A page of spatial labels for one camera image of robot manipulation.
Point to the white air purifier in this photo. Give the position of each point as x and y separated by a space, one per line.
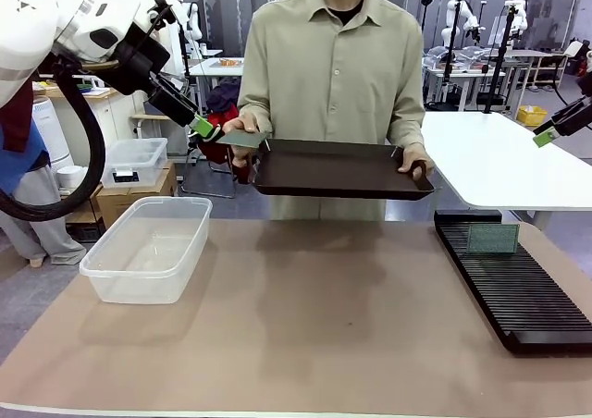
51 131

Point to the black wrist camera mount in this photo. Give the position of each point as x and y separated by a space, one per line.
139 57

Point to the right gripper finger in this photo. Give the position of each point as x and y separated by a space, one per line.
571 108
573 123

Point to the brown cardboard box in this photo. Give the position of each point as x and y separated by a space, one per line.
139 200

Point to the white round pot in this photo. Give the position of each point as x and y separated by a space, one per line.
71 176

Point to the person's torso in beige shirt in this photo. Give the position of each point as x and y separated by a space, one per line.
333 76

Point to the white background table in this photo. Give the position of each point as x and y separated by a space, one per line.
208 69

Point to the wooden desk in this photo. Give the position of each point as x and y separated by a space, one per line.
69 92

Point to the clear plastic box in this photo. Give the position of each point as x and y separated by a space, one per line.
129 285

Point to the background person in grey trousers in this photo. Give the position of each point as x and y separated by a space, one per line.
32 219

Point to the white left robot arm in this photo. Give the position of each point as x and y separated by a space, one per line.
28 29

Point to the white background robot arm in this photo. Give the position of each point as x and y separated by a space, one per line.
460 18
517 15
190 20

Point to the dark red cloth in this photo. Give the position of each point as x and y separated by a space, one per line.
215 152

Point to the clear lidded storage bin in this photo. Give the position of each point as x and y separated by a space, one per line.
134 161

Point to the grey background workbench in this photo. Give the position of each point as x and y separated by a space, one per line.
522 59

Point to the black metal chair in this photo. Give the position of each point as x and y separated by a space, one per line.
203 187

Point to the black slotted PCB rack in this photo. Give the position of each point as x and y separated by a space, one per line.
532 298

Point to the person's left forearm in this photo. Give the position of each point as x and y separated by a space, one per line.
407 122

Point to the green perforated PCB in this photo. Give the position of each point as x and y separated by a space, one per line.
492 238
242 139

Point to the yellow crate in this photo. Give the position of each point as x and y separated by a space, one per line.
532 115

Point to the black tripod stand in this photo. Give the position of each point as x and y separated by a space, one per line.
501 62

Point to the black floor crate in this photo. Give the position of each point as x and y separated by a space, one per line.
85 230

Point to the dark brown plastic tray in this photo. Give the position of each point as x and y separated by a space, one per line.
342 168

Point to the person's right hand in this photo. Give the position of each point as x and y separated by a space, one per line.
250 124

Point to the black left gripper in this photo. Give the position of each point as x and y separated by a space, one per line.
173 103

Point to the person's left hand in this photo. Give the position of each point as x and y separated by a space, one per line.
415 156

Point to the person's right forearm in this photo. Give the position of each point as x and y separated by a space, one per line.
254 103

